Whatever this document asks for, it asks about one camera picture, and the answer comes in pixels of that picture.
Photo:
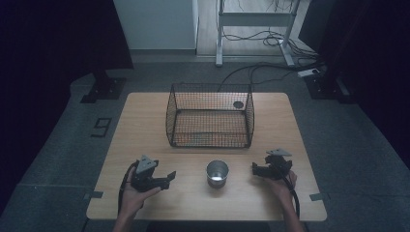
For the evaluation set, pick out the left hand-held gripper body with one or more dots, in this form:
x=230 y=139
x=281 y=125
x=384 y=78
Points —
x=145 y=170

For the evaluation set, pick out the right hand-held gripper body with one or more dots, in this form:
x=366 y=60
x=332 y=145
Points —
x=278 y=164

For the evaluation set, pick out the silver metal cup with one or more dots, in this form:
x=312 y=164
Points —
x=217 y=175

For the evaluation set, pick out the person's right hand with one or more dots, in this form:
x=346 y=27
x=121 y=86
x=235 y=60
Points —
x=285 y=190

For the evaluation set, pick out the person's left hand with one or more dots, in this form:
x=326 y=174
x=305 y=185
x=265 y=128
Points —
x=132 y=199

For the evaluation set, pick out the grey tape piece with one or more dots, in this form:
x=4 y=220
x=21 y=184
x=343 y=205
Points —
x=316 y=197
x=94 y=195

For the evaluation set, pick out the person's dark clothing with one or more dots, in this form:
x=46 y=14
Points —
x=206 y=227

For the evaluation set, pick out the black round table grommet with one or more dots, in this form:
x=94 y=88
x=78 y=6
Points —
x=238 y=104

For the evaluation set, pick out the black stand base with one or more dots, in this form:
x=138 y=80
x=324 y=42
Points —
x=325 y=87
x=104 y=88

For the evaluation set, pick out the white power strip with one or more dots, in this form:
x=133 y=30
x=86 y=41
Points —
x=308 y=72

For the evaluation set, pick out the white cabinet panel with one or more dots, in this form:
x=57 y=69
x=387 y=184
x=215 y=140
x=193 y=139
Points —
x=154 y=22

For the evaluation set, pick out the dark curtain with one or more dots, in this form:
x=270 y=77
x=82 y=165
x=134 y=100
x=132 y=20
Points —
x=370 y=48
x=48 y=48

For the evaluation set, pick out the white desk frame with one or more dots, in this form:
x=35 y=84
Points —
x=254 y=18

